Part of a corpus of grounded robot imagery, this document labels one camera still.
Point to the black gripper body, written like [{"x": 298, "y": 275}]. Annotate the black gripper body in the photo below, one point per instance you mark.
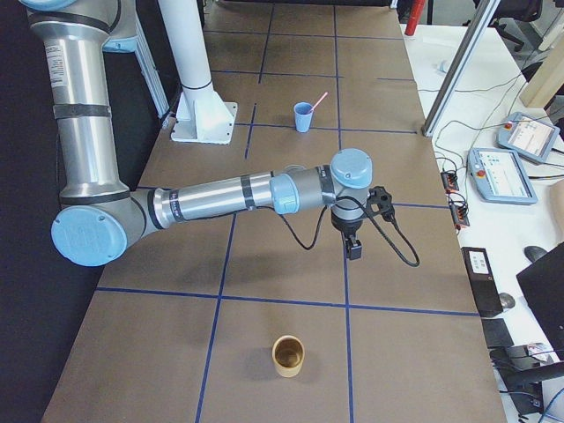
[{"x": 346, "y": 229}]

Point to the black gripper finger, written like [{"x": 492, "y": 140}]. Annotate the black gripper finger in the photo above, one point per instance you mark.
[{"x": 353, "y": 248}]

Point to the blue ribbed cup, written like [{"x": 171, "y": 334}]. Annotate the blue ribbed cup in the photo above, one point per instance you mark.
[{"x": 303, "y": 116}]

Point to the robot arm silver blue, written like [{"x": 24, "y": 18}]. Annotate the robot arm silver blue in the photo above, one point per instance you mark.
[{"x": 102, "y": 71}]

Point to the wooden bamboo cup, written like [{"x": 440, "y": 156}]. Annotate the wooden bamboo cup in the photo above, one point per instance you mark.
[{"x": 288, "y": 354}]

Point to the lower orange black connector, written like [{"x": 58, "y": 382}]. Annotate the lower orange black connector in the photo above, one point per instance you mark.
[{"x": 459, "y": 213}]

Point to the orange black connector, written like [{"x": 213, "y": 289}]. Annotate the orange black connector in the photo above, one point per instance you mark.
[
  {"x": 459, "y": 213},
  {"x": 449, "y": 181}
]

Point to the upper orange black connector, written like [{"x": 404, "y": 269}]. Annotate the upper orange black connector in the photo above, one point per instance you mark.
[{"x": 449, "y": 181}]

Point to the black rectangular box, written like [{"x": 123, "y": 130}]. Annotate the black rectangular box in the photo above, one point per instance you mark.
[{"x": 482, "y": 283}]

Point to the near teach pendant tablet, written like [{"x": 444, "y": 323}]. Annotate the near teach pendant tablet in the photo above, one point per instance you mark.
[{"x": 499, "y": 176}]

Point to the teach pendant tablet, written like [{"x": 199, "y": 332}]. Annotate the teach pendant tablet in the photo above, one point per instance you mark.
[
  {"x": 528, "y": 136},
  {"x": 499, "y": 176}
]

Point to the black computer mouse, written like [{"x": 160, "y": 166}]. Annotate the black computer mouse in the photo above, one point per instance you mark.
[{"x": 534, "y": 253}]

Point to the black laptop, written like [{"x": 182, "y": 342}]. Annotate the black laptop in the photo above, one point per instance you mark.
[{"x": 542, "y": 286}]

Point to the far teach pendant tablet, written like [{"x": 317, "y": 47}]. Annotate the far teach pendant tablet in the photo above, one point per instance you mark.
[{"x": 528, "y": 136}]

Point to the red cylinder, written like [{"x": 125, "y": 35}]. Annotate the red cylinder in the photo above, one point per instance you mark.
[{"x": 416, "y": 10}]

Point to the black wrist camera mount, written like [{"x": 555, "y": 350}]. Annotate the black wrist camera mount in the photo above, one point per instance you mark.
[{"x": 379, "y": 203}]

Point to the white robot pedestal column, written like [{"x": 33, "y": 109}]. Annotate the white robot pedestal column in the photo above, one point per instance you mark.
[{"x": 201, "y": 116}]

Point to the aluminium frame post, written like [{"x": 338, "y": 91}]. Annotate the aluminium frame post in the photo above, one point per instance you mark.
[{"x": 470, "y": 41}]

